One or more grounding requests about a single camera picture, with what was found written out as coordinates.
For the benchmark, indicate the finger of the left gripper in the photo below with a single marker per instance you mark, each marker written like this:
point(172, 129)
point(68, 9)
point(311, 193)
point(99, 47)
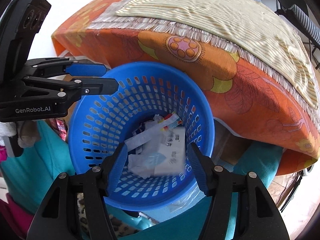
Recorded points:
point(99, 86)
point(85, 69)

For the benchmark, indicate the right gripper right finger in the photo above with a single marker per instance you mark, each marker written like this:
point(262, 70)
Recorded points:
point(257, 216)

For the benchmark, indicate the white plastic ring lid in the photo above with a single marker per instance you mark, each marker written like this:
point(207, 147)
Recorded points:
point(151, 129)

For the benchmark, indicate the white wipes packet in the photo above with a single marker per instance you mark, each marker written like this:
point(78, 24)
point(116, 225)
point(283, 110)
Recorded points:
point(163, 155)

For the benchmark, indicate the blue plastic trash basket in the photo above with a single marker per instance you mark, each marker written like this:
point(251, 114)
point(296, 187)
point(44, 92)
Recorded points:
point(157, 111)

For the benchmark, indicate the left hand in glove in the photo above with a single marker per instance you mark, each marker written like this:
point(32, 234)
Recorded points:
point(27, 132)

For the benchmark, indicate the teal fabric clothing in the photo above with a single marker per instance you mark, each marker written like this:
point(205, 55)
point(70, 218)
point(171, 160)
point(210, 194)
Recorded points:
point(29, 177)

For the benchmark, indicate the orange floral bed sheet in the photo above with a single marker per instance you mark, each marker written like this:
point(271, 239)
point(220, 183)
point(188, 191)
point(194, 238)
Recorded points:
point(246, 95)

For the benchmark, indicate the striped yellow towel blanket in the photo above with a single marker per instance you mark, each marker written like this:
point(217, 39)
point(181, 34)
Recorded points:
point(248, 24)

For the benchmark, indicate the striped cushion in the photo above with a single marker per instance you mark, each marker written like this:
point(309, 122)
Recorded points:
point(309, 29)

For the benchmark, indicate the black folding chair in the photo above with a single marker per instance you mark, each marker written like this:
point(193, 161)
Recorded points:
point(283, 8)

